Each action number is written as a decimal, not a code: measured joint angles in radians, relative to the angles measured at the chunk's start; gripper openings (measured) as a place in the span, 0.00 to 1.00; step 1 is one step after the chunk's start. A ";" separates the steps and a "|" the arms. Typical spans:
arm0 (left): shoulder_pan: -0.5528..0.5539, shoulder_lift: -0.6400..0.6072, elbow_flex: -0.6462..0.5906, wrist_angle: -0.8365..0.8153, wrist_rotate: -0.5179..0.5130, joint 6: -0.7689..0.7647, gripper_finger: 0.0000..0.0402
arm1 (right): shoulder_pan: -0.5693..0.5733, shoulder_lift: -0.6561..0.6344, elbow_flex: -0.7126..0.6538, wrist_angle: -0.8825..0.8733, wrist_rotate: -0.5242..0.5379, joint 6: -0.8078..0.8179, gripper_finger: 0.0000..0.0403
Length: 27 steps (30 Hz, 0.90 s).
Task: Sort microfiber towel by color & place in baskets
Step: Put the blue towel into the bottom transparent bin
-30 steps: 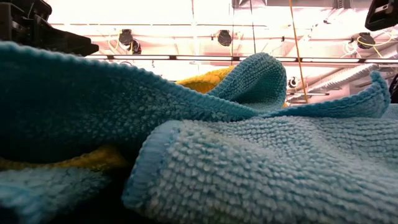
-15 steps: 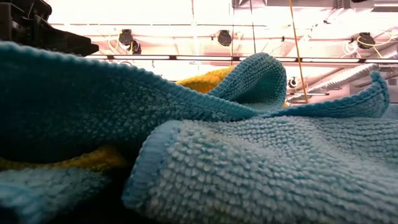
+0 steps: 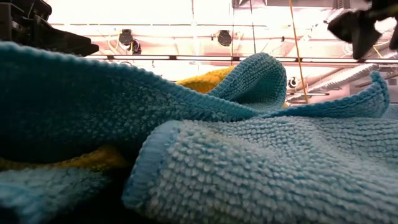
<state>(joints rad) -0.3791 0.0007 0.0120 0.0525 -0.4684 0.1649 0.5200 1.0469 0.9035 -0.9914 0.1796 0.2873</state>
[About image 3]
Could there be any blue microfiber towel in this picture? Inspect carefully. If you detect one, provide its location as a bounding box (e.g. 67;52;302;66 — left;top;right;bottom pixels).
0;41;287;164
261;70;398;121
121;115;398;224
0;167;113;224

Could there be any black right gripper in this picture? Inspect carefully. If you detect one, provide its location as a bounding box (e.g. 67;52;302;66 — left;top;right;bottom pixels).
328;0;398;60

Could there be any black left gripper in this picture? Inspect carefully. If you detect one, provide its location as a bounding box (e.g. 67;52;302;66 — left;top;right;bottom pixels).
0;0;100;57

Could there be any black hanging cable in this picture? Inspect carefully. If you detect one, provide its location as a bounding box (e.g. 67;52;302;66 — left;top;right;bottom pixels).
248;0;257;55
229;0;236;57

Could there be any black ceiling cord reel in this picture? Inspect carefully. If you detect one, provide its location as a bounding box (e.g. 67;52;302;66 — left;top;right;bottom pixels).
216;29;233;47
118;29;134;47
129;39;143;55
287;76;300;90

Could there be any silver ribbed air duct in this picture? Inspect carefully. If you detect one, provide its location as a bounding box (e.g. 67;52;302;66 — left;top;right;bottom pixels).
306;63;382;94

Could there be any yellow hanging power cord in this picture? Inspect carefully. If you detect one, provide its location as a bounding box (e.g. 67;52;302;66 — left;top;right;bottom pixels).
288;0;310;105

